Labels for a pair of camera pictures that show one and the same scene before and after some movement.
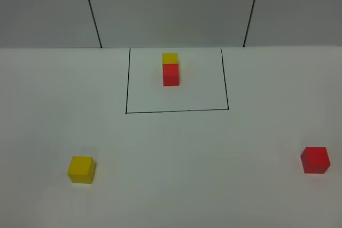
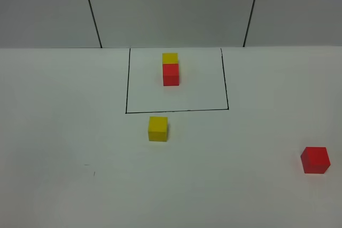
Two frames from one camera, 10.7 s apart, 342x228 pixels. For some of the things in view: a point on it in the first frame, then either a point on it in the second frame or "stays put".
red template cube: (171, 74) stays put
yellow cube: (82, 169) to (157, 130)
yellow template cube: (170, 58) stays put
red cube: (315, 160) stays put
